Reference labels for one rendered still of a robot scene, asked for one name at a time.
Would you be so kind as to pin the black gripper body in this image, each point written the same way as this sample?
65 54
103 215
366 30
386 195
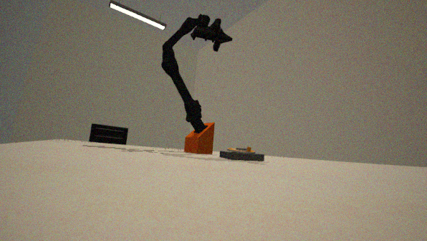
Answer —
213 34

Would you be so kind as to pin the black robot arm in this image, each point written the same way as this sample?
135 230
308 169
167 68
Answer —
170 66

